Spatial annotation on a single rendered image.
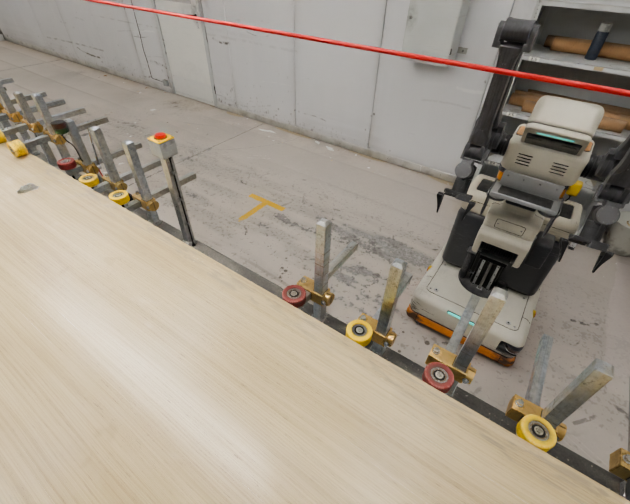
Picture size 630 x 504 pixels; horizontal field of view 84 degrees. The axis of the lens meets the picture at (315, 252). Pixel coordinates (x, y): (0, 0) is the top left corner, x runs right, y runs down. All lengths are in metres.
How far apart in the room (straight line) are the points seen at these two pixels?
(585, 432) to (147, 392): 2.02
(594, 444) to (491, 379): 0.50
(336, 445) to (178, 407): 0.40
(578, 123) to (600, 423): 1.52
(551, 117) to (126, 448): 1.62
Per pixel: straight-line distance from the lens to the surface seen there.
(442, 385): 1.05
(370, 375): 1.02
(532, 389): 1.27
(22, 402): 1.21
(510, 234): 1.82
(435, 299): 2.12
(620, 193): 1.43
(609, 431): 2.43
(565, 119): 1.56
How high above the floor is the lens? 1.78
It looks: 42 degrees down
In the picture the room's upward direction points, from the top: 2 degrees clockwise
